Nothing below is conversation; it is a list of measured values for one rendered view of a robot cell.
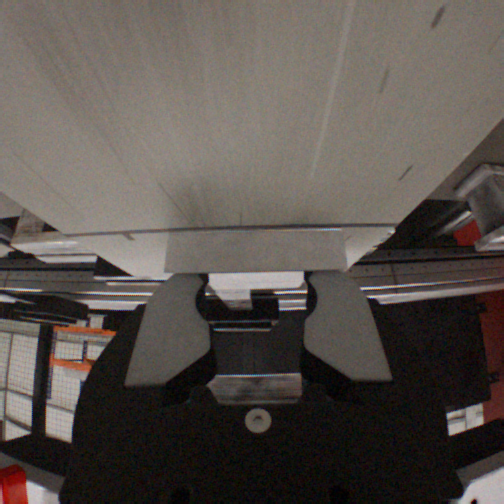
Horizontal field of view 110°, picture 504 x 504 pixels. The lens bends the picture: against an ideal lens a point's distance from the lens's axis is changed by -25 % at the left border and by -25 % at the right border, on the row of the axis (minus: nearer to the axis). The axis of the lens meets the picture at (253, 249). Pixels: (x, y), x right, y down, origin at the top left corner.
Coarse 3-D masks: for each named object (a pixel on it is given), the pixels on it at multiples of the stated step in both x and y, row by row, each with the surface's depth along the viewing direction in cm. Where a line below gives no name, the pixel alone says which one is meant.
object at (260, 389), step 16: (208, 384) 18; (224, 384) 18; (240, 384) 18; (256, 384) 18; (272, 384) 18; (288, 384) 18; (224, 400) 17; (240, 400) 17; (256, 400) 17; (272, 400) 17; (288, 400) 17
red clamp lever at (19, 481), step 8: (16, 464) 10; (0, 472) 8; (8, 472) 9; (16, 472) 9; (24, 472) 10; (0, 480) 8; (8, 480) 8; (16, 480) 9; (24, 480) 9; (0, 488) 8; (8, 488) 8; (16, 488) 8; (24, 488) 9; (0, 496) 7; (8, 496) 8; (16, 496) 8; (24, 496) 9
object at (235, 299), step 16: (208, 304) 38; (224, 304) 38; (240, 304) 31; (256, 304) 37; (272, 304) 37; (208, 320) 37; (224, 320) 37; (240, 320) 37; (256, 320) 37; (272, 320) 37
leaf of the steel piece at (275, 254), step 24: (168, 240) 11; (192, 240) 11; (216, 240) 11; (240, 240) 11; (264, 240) 11; (288, 240) 11; (312, 240) 11; (336, 240) 11; (168, 264) 11; (192, 264) 11; (216, 264) 11; (240, 264) 11; (264, 264) 11; (288, 264) 11; (312, 264) 11; (336, 264) 11
